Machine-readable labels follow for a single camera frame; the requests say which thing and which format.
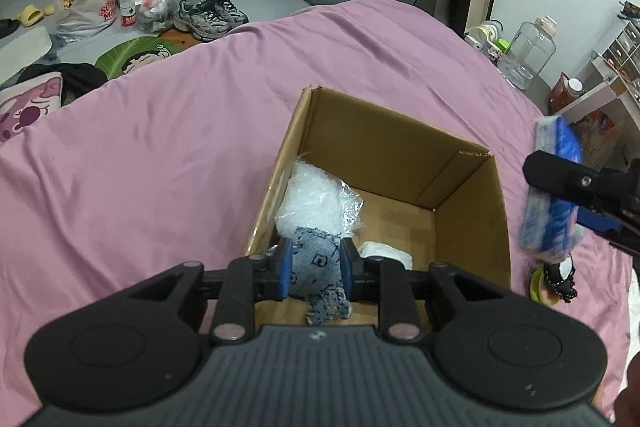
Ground pink cartoon pillow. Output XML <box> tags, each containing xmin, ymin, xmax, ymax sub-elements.
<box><xmin>0</xmin><ymin>72</ymin><xmax>63</xmax><ymax>143</ymax></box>

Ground green orange sandwich plush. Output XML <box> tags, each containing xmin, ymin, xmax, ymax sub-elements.
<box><xmin>528</xmin><ymin>267</ymin><xmax>561</xmax><ymax>308</ymax></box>

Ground red label water bottle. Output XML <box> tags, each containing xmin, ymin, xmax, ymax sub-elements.
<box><xmin>119</xmin><ymin>0</ymin><xmax>137</xmax><ymax>27</ymax></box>

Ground white printed plastic bag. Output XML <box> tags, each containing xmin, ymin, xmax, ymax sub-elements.
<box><xmin>53</xmin><ymin>0</ymin><xmax>118</xmax><ymax>42</ymax></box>

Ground black white-stitched fabric toy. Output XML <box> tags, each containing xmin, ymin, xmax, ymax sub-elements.
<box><xmin>542</xmin><ymin>255</ymin><xmax>577</xmax><ymax>303</ymax></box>

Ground black desk with white legs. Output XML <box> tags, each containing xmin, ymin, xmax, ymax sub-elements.
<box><xmin>546</xmin><ymin>56</ymin><xmax>640</xmax><ymax>168</ymax></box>

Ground grey sneakers pair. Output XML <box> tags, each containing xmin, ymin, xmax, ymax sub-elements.
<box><xmin>172</xmin><ymin>0</ymin><xmax>250</xmax><ymax>42</ymax></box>

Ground grey patterned plush toy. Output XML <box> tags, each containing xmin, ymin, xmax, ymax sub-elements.
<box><xmin>290</xmin><ymin>228</ymin><xmax>352</xmax><ymax>326</ymax></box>

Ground yellow slipper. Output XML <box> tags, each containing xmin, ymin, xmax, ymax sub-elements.
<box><xmin>16</xmin><ymin>4</ymin><xmax>44</xmax><ymax>27</ymax></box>

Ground green cartoon floor mat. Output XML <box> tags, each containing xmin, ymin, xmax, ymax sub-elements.
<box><xmin>94</xmin><ymin>37</ymin><xmax>182</xmax><ymax>80</ymax></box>

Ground clear plastic trash bag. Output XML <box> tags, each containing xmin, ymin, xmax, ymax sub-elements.
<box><xmin>137</xmin><ymin>0</ymin><xmax>178</xmax><ymax>34</ymax></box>

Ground blue tissue pack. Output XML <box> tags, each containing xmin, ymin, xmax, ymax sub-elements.
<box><xmin>518</xmin><ymin>116</ymin><xmax>582</xmax><ymax>263</ymax></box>

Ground large clear plastic jar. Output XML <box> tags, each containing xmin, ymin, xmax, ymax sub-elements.
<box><xmin>497</xmin><ymin>16</ymin><xmax>556</xmax><ymax>91</ymax></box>

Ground black clothing on floor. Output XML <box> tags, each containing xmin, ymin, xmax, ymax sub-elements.
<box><xmin>16</xmin><ymin>63</ymin><xmax>107</xmax><ymax>104</ymax></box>

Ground brown cardboard box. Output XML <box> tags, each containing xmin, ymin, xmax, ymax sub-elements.
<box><xmin>243</xmin><ymin>85</ymin><xmax>513</xmax><ymax>327</ymax></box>

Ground clear bag of white stuffing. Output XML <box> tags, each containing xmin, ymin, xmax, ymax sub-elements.
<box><xmin>274</xmin><ymin>160</ymin><xmax>363</xmax><ymax>237</ymax></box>

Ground white tissue ball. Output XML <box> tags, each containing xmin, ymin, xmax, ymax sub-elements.
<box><xmin>359</xmin><ymin>241</ymin><xmax>413</xmax><ymax>270</ymax></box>

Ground pink bed sheet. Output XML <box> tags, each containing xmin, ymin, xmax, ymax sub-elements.
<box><xmin>1</xmin><ymin>0</ymin><xmax>623</xmax><ymax>426</ymax></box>

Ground small drawer organizer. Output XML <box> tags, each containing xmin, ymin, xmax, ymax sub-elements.
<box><xmin>593</xmin><ymin>17</ymin><xmax>639</xmax><ymax>81</ymax></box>

